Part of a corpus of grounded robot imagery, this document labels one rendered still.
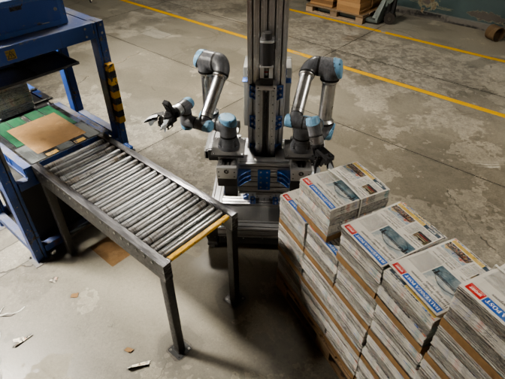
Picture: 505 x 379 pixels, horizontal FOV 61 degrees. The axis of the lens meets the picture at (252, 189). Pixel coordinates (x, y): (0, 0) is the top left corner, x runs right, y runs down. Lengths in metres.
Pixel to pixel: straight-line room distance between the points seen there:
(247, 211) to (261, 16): 1.44
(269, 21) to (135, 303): 2.02
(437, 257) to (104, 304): 2.16
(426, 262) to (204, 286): 1.68
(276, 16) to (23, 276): 2.51
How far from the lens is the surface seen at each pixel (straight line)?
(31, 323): 3.27
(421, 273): 1.92
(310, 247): 2.41
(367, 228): 2.04
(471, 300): 1.61
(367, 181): 2.33
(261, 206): 3.40
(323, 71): 2.64
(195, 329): 2.93
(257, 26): 2.75
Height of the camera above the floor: 2.43
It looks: 39 degrees down
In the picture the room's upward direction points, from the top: straight up
